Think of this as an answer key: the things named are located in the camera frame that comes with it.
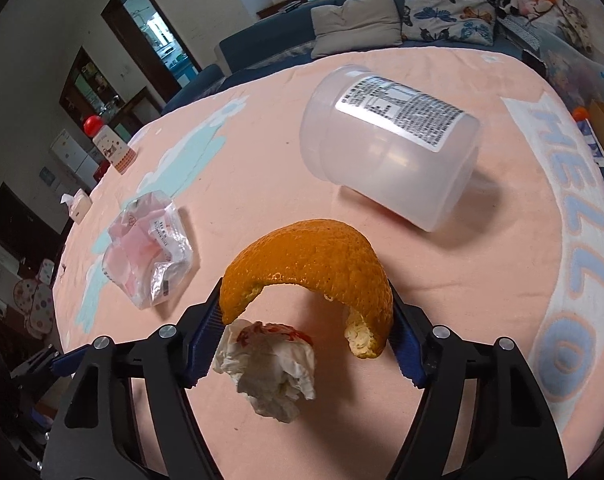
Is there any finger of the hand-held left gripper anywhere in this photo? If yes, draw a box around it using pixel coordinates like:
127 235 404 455
9 347 90 381

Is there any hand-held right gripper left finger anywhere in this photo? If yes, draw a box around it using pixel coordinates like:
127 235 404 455
41 277 227 480

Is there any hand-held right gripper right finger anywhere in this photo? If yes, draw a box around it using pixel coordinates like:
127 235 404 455
384 285 567 480

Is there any white tissue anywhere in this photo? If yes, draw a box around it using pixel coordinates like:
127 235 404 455
212 319 317 423

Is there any orange peel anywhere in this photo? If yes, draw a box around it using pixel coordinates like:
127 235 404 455
218 219 395 361

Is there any polka dot cloth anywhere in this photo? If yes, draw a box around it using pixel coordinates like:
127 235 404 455
14 260 58 338

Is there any pink plastic wrapper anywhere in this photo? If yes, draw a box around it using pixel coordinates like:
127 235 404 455
102 190 193 311

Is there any dark television screen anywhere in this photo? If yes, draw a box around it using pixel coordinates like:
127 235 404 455
0 182 63 271

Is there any tissue box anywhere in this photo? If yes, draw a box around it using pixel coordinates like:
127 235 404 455
60 192 93 225

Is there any clear plastic jar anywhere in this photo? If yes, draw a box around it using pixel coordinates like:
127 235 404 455
299 64 481 233

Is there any white drawer unit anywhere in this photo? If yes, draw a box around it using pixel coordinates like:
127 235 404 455
49 127 103 191

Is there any red cap bottle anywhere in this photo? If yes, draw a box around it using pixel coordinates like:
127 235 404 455
83 115 135 176

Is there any dark wooden cabinet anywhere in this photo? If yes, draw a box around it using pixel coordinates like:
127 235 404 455
59 46 163 141

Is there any blue and white paper sheet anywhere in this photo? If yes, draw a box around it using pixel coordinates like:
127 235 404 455
579 120 604 168

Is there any blue sofa bed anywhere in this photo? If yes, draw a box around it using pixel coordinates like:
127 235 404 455
161 0 547 116

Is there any dark framed doorway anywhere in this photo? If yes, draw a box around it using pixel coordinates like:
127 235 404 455
101 0 203 106

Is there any clear storage box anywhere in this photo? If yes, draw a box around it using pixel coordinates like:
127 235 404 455
536 30 604 106

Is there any beige pillow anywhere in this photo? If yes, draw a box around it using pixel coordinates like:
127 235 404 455
310 0 403 59

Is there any grey keyboard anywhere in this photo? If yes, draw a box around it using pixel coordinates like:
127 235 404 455
499 17 542 51

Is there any butterfly print pillow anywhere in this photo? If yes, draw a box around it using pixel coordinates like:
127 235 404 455
401 0 497 47

